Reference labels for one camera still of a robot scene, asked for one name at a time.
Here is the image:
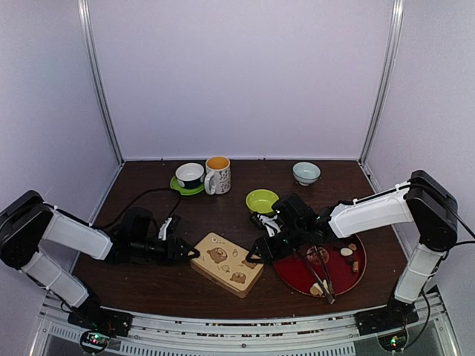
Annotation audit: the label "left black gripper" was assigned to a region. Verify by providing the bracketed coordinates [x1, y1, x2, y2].
[131, 235, 199, 266]

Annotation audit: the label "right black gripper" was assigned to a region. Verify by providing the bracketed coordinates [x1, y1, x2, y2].
[246, 223, 307, 265]

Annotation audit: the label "bear print tin lid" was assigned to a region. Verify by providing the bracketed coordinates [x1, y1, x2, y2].
[190, 232, 264, 294]

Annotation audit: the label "beige rectangular tin box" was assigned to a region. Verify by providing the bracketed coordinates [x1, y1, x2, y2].
[191, 261, 263, 298]

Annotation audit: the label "metal tongs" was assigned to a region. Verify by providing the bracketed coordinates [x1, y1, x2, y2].
[292, 248, 338, 306]

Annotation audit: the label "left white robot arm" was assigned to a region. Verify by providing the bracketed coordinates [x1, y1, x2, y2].
[1, 190, 200, 329]

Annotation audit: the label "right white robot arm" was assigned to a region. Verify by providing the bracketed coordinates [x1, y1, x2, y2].
[246, 170, 458, 328]

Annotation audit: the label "beige chocolate piece front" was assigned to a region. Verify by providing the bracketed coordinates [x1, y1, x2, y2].
[309, 283, 324, 297]

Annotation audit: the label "white oval chocolate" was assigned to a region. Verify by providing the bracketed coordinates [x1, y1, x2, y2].
[340, 248, 353, 257]

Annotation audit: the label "lime green bowl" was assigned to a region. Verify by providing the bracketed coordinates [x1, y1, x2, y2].
[246, 189, 279, 215]

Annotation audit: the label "green saucer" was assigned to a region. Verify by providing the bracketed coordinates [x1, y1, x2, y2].
[170, 177, 205, 196]

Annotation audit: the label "navy white cup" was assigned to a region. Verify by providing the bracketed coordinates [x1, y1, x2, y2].
[175, 162, 205, 188]

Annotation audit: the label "white patterned mug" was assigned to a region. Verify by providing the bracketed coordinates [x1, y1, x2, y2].
[203, 156, 231, 195]

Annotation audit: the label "red round lacquer tray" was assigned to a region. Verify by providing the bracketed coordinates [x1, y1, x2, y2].
[273, 234, 367, 297]

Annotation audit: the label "pale blue ceramic bowl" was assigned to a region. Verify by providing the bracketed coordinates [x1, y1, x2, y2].
[292, 162, 321, 186]

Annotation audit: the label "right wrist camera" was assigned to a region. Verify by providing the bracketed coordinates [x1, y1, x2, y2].
[250, 212, 281, 237]

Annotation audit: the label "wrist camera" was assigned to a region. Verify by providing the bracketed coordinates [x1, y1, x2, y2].
[250, 212, 281, 237]
[157, 214, 181, 241]

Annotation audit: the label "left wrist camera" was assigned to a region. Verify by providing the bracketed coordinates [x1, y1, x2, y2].
[157, 214, 181, 241]

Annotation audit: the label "left black cable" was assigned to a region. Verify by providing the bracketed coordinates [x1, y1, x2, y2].
[88, 188, 183, 231]

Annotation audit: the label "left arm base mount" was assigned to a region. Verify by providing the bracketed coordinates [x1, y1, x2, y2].
[68, 285, 133, 337]

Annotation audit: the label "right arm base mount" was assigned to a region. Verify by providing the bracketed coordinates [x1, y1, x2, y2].
[354, 285, 419, 336]

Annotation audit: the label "left aluminium frame post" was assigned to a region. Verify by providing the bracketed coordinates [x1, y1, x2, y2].
[77, 0, 124, 165]

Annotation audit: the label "aluminium frame post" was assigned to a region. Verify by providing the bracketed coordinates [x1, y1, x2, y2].
[358, 0, 404, 166]
[77, 0, 124, 165]

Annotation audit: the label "right aluminium frame post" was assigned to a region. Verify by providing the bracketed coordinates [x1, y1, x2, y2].
[358, 0, 404, 166]

